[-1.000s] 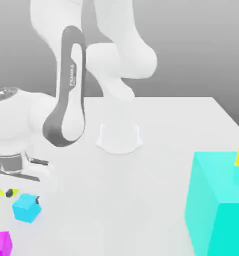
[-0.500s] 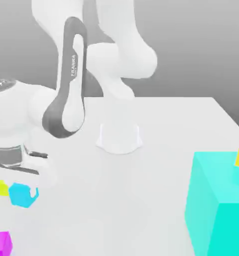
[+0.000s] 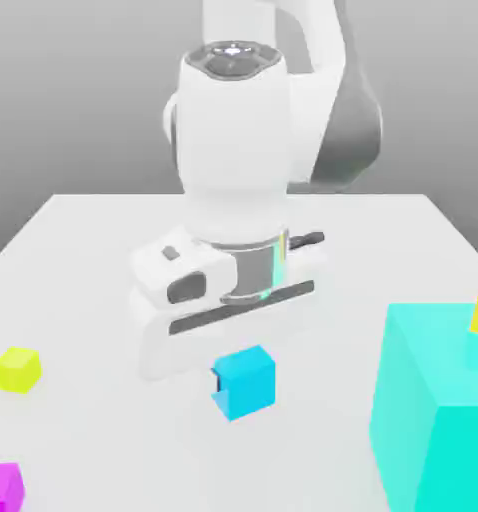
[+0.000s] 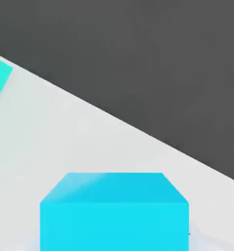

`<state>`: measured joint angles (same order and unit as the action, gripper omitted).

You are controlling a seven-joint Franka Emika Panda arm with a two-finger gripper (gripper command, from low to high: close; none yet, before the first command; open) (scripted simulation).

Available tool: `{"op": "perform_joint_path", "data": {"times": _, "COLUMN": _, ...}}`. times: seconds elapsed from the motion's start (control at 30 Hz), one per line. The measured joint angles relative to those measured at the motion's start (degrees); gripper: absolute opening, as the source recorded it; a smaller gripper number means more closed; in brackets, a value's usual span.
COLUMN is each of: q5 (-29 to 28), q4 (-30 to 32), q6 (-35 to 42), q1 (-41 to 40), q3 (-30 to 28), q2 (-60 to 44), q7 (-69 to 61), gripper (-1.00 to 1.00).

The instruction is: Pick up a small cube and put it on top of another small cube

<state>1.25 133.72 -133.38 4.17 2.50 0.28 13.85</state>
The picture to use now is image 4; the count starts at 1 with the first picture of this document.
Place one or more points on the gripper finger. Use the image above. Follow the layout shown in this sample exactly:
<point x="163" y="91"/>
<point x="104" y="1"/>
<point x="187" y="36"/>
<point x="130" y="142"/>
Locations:
<point x="216" y="246"/>

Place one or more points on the small cyan cube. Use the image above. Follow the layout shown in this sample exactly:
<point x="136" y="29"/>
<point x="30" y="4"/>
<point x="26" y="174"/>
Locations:
<point x="113" y="223"/>

